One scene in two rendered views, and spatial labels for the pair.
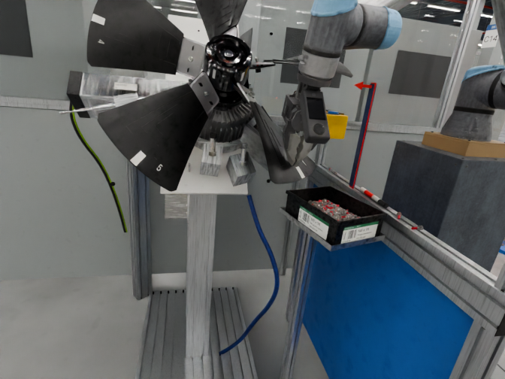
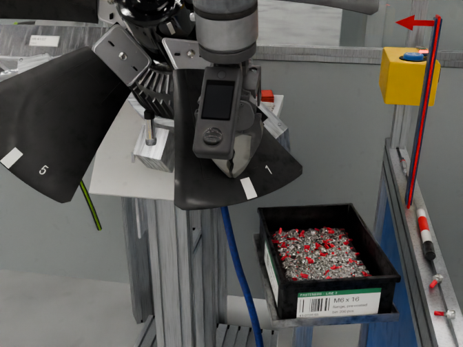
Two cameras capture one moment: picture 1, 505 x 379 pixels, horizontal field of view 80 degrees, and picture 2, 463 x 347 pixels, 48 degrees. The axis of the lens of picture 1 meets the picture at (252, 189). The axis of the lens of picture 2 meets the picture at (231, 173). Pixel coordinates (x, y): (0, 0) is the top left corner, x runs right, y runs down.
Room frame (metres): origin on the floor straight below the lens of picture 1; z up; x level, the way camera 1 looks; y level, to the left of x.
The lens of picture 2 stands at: (0.09, -0.37, 1.30)
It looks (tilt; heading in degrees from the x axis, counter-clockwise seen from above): 25 degrees down; 24
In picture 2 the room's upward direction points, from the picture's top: straight up
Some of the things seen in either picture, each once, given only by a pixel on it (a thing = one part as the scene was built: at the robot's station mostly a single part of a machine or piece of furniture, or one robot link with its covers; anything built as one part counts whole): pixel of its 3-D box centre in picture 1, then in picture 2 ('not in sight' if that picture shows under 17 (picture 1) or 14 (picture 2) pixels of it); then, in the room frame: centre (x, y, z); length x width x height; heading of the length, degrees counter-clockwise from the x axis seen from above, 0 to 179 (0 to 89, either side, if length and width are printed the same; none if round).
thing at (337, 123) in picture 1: (325, 125); (406, 78); (1.26, -0.27, 1.02); 0.16 x 0.10 x 0.11; 14
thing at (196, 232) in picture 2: not in sight; (185, 252); (1.07, 0.19, 0.56); 0.19 x 0.04 x 0.04; 14
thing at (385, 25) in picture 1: (364, 28); not in sight; (0.70, -0.20, 1.29); 0.11 x 0.11 x 0.08; 26
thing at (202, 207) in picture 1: (199, 277); (175, 313); (0.96, 0.17, 0.46); 0.09 x 0.04 x 0.91; 104
